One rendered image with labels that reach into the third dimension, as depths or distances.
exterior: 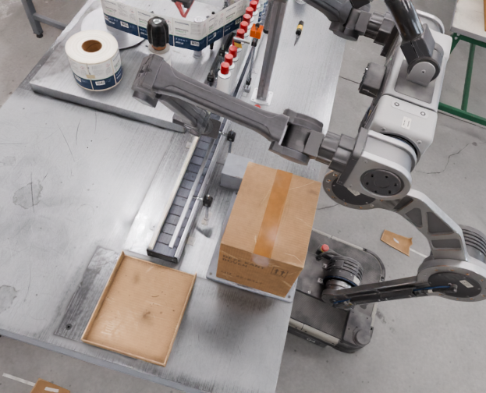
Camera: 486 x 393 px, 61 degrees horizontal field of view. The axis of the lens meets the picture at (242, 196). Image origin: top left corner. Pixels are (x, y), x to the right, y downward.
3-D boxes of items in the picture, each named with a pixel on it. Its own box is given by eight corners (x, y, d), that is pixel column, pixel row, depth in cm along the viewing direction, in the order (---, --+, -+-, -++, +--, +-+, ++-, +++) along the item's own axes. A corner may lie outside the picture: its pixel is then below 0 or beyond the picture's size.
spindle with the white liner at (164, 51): (156, 72, 179) (150, 10, 153) (175, 77, 178) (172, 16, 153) (148, 86, 174) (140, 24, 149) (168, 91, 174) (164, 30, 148)
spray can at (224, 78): (216, 97, 175) (218, 58, 157) (228, 99, 175) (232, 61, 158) (214, 106, 172) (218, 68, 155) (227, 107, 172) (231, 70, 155)
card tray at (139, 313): (123, 254, 140) (122, 249, 136) (196, 275, 138) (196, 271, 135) (83, 342, 124) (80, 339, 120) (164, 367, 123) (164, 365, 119)
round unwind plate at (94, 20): (99, 1, 200) (98, -1, 199) (159, 17, 198) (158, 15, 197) (69, 40, 184) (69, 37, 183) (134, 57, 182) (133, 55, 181)
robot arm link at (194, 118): (147, 100, 94) (164, 58, 94) (125, 93, 95) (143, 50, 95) (203, 141, 136) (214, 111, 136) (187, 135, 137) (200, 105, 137)
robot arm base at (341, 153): (342, 187, 95) (360, 156, 85) (309, 174, 96) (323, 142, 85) (350, 160, 99) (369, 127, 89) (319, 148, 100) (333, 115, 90)
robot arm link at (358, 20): (369, 34, 117) (377, 15, 115) (335, 23, 118) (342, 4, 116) (366, 40, 125) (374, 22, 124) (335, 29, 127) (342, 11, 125)
